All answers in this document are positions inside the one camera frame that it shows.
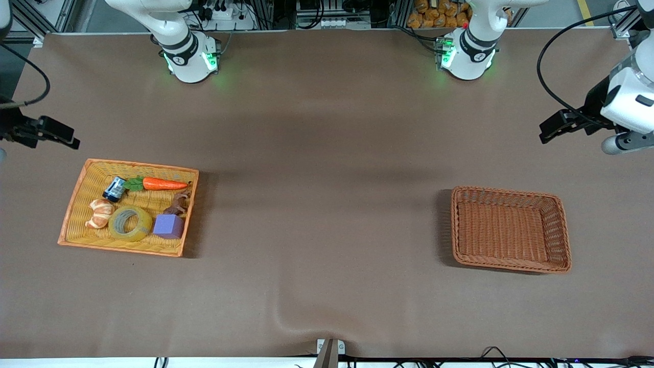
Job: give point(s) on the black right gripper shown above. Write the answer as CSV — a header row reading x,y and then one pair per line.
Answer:
x,y
10,126

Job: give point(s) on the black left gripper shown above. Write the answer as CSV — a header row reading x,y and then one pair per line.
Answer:
x,y
594,107

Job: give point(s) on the yellow clear tape roll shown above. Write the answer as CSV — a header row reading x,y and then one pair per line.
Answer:
x,y
143,228

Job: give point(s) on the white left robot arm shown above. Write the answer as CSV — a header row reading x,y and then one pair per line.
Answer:
x,y
472,61

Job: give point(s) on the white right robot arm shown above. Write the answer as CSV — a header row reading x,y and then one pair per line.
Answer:
x,y
184,66

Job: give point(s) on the yellow wicker basket orange rim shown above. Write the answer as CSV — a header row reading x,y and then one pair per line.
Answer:
x,y
82,204

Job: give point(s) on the blue small can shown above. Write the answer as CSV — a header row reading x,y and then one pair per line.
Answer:
x,y
115,189

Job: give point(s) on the toy croissant bread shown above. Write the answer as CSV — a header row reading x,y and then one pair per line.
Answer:
x,y
100,213

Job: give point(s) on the brown wicker basket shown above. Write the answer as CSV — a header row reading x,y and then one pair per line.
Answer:
x,y
506,230

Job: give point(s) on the orange toy carrot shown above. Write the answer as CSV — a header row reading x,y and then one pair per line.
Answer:
x,y
163,184

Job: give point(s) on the brown toy animal figure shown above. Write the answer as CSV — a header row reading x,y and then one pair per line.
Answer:
x,y
177,204

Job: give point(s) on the purple cube block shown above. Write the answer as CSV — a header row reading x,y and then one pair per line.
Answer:
x,y
167,226

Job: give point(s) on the pile of orange bread toys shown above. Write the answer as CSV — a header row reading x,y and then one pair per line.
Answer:
x,y
434,15

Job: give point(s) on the white power strip with plugs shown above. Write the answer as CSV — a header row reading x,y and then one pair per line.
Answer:
x,y
230,20

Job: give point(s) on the long white power strip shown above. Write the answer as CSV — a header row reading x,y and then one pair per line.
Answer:
x,y
332,23

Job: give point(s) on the aluminium frame profile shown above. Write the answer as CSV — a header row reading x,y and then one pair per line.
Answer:
x,y
51,15
626,28

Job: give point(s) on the metal table edge bracket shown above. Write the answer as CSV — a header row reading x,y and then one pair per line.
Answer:
x,y
341,348

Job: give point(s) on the brown strut under bracket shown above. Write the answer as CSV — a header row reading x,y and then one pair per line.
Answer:
x,y
327,358

